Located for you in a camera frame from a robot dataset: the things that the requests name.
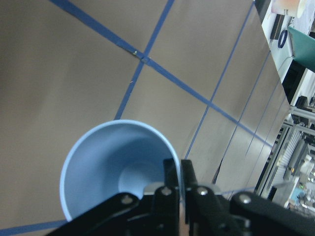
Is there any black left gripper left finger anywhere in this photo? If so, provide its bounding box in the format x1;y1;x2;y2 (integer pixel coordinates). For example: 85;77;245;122
49;159;180;236

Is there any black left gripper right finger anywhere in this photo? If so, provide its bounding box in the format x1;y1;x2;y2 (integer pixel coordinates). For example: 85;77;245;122
181;160;315;236

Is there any light blue plastic cup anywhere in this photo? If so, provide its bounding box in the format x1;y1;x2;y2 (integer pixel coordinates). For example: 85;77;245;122
60;119;180;221

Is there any green book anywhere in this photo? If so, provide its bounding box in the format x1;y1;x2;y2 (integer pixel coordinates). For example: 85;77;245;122
287;26;315;72

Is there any blue tape ring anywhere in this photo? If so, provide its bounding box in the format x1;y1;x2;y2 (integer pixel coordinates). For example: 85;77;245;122
278;29;288;48

